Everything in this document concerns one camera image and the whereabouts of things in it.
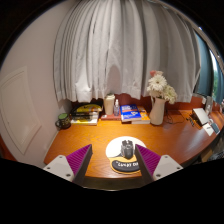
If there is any orange cover book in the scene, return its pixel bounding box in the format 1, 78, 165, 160
131, 106, 151, 125

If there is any black spine book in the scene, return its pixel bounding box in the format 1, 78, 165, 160
70, 111, 100, 118
70, 115, 100, 122

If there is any yellow cover book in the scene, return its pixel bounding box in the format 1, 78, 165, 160
74, 103, 103, 114

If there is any white pleated curtain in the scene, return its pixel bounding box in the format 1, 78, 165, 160
53, 0, 202, 103

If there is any blue cover book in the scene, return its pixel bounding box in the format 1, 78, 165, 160
119, 104, 143, 123

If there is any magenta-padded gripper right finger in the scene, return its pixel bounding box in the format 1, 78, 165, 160
134, 143, 184, 185

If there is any white yellow printed mouse pad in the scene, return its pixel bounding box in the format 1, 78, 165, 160
105, 135, 148, 175

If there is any window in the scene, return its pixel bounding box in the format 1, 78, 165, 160
193, 31, 224, 104

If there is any dark green mug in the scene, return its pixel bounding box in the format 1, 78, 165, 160
54, 112, 72, 131

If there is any white framed wall panel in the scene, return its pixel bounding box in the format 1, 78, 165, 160
0, 65, 43, 155

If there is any white ceramic jug vase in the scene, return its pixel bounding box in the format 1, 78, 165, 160
148, 96, 167, 126

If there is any white flat device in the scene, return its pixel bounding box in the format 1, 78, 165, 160
191, 107, 212, 127

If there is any red flat book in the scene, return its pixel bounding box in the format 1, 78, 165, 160
100, 113, 122, 121

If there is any white flower bouquet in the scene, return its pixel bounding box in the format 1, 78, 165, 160
146, 69, 179, 105

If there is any dark grey computer mouse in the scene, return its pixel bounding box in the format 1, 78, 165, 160
120, 139, 135, 159

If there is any black cable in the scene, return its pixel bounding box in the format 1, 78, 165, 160
165, 111, 194, 126

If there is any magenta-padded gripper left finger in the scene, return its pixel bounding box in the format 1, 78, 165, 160
43, 143, 94, 186

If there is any clear spray bottle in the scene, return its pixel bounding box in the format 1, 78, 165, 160
113, 98, 121, 117

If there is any cream lidded tumbler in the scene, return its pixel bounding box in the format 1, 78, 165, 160
103, 93, 116, 116

